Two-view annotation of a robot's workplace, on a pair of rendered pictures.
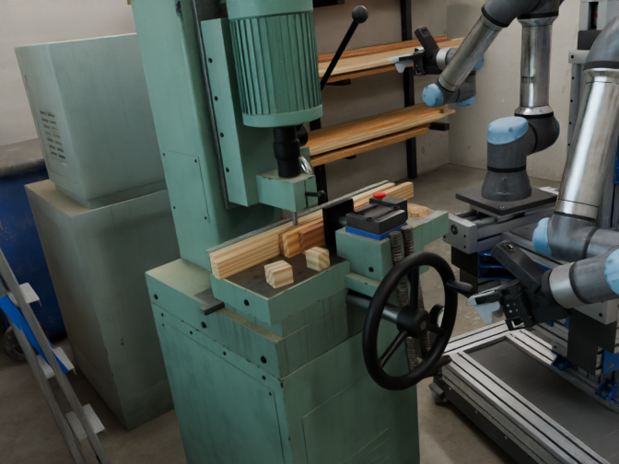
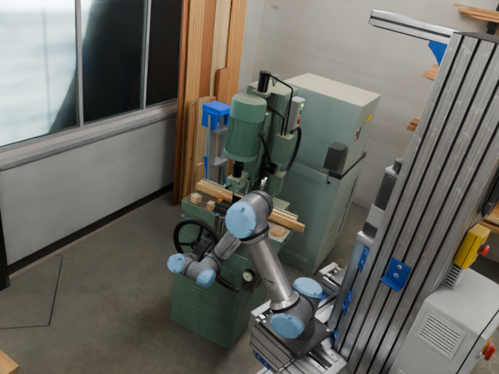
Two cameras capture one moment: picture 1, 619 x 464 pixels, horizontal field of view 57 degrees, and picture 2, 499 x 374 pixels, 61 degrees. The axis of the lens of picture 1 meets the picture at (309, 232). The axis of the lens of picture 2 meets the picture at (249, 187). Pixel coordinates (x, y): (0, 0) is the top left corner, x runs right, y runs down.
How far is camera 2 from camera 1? 198 cm
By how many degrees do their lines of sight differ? 56
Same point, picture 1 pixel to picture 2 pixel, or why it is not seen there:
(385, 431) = (217, 294)
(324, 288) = (204, 215)
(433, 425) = not seen: hidden behind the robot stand
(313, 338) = (194, 228)
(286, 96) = (228, 145)
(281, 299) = (186, 204)
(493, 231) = (331, 286)
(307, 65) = (237, 139)
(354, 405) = not seen: hidden behind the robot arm
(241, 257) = (206, 188)
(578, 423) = not seen: outside the picture
